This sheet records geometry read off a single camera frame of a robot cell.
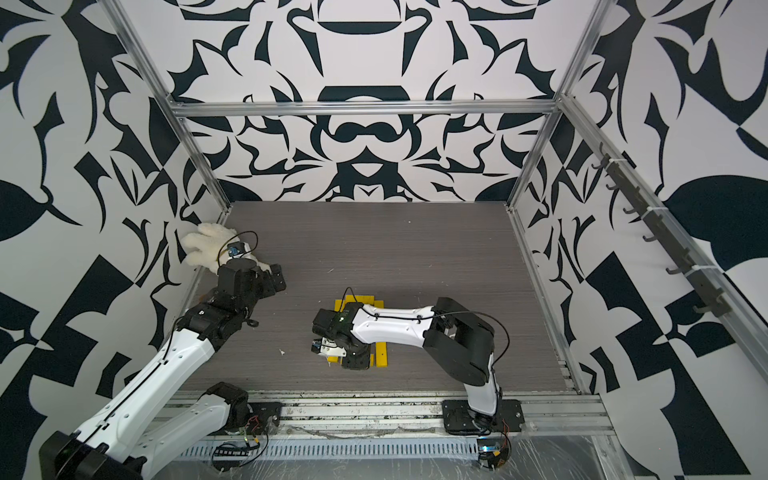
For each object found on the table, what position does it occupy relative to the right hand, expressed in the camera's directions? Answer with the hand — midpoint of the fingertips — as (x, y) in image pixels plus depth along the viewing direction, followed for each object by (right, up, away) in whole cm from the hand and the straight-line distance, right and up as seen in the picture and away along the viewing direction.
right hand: (357, 349), depth 84 cm
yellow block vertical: (-7, +10, +10) cm, 16 cm away
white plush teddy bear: (-48, +28, +11) cm, 56 cm away
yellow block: (+7, -1, -1) cm, 7 cm away
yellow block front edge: (-6, -2, -1) cm, 7 cm away
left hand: (-25, +24, -5) cm, 35 cm away
